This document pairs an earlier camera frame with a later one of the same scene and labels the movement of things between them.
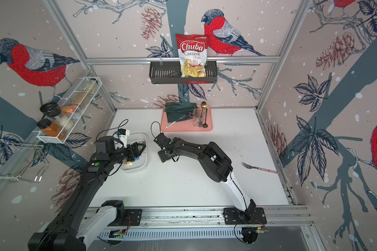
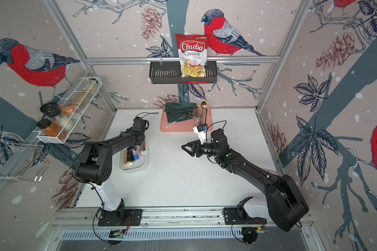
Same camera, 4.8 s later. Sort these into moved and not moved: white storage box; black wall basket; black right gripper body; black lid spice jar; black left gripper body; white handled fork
Moved: black left gripper body; black right gripper body
Not moved: black wall basket; white handled fork; white storage box; black lid spice jar
